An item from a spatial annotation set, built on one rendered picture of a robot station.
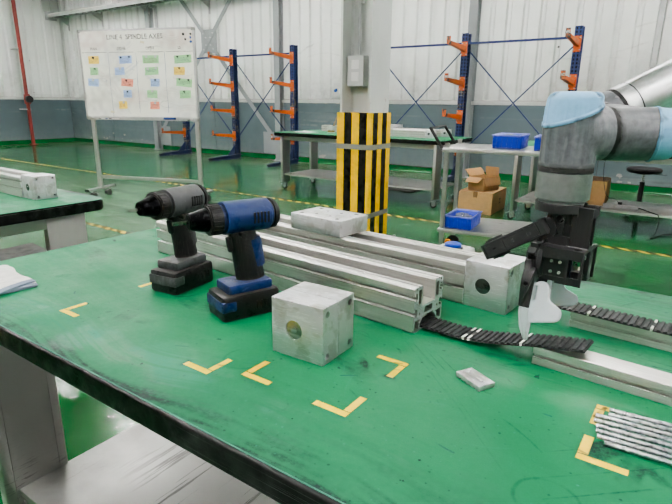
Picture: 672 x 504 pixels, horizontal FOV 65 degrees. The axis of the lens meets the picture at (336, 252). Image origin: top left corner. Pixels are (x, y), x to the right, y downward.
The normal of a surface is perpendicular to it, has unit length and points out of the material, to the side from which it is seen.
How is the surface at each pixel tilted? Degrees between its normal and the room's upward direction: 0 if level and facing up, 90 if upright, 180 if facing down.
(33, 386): 90
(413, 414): 0
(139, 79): 90
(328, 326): 90
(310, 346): 90
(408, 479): 0
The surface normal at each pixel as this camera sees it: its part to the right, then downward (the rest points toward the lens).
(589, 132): 0.11, 0.27
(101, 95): -0.26, 0.26
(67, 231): 0.81, 0.17
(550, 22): -0.58, 0.22
